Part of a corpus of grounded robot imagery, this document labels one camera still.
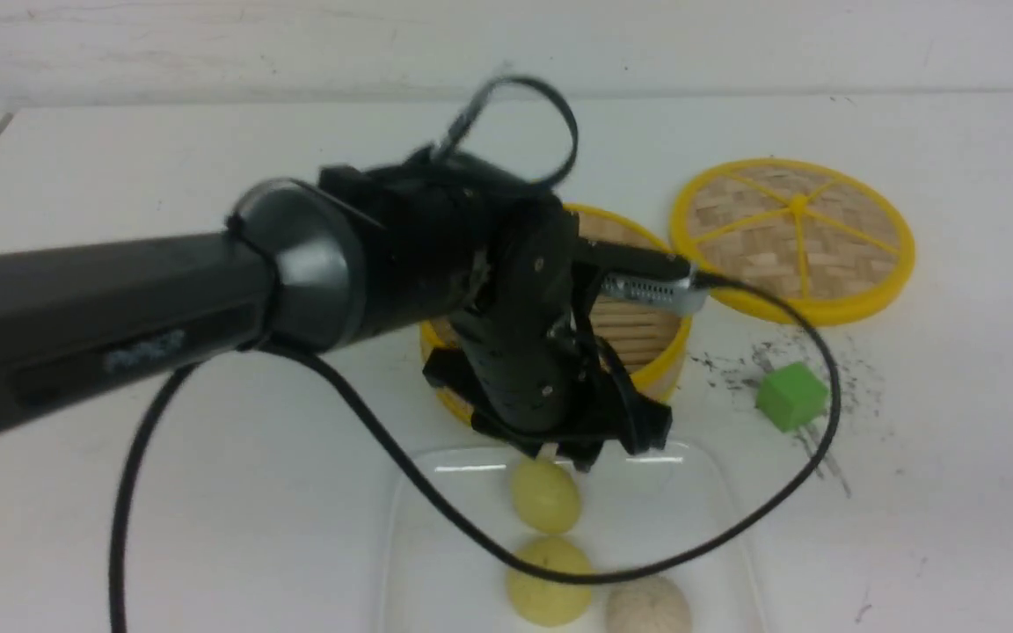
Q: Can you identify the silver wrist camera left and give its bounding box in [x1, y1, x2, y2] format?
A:
[572, 237, 709, 317]

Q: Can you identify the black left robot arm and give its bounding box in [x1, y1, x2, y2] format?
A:
[0, 149, 700, 471]

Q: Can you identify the white rectangular plate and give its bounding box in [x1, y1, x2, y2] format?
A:
[375, 440, 767, 632]

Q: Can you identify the yellow steamed bun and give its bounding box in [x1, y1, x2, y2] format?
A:
[504, 535, 594, 628]
[510, 460, 583, 535]

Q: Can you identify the green cube block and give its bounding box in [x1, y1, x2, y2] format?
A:
[755, 363, 831, 433]

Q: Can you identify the white steamed bun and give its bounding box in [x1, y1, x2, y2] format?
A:
[604, 576, 693, 632]

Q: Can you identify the yellow steamed bun front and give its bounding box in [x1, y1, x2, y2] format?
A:
[504, 535, 594, 628]

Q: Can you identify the yellow-rimmed bamboo steamer lid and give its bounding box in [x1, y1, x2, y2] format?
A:
[670, 157, 916, 327]

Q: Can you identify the yellow steamed bun back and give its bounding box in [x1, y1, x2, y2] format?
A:
[510, 460, 583, 535]

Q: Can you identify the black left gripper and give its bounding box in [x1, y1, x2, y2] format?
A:
[318, 149, 673, 474]

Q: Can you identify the yellow-rimmed bamboo steamer basket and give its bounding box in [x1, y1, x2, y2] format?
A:
[419, 205, 691, 426]

